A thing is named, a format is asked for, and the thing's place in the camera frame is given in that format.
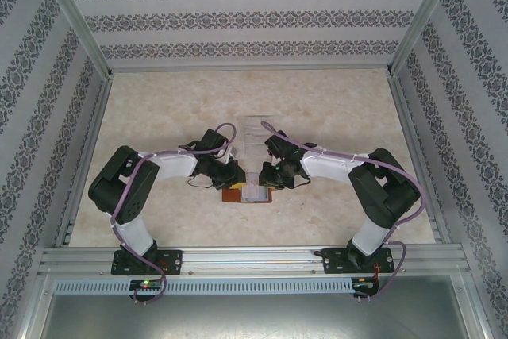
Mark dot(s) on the brown leather card holder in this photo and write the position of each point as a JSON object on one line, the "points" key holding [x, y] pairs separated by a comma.
{"points": [[231, 196]]}

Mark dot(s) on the aluminium frame cross bar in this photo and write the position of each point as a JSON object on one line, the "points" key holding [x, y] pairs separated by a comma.
{"points": [[250, 69]]}

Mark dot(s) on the grey metal sheet panel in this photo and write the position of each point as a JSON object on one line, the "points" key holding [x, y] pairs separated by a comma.
{"points": [[254, 319]]}

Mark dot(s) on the aluminium mounting rail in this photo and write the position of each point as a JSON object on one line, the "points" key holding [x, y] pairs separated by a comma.
{"points": [[254, 261]]}

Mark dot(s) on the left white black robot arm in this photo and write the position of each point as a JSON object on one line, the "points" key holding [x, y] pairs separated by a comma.
{"points": [[174, 166]]}

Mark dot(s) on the aluminium frame post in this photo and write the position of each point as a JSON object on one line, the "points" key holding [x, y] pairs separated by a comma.
{"points": [[425, 9], [472, 307], [75, 9], [39, 307]]}

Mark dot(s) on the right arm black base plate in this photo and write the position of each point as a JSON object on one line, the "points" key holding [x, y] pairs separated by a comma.
{"points": [[333, 261]]}

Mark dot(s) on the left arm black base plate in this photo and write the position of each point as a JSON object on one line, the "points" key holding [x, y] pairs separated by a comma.
{"points": [[174, 263]]}

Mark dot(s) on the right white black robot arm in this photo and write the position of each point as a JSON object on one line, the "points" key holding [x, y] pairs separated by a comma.
{"points": [[329, 168]]}

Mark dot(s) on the aluminium frame side rail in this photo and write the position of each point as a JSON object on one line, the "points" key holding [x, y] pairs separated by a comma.
{"points": [[85, 156], [417, 156]]}

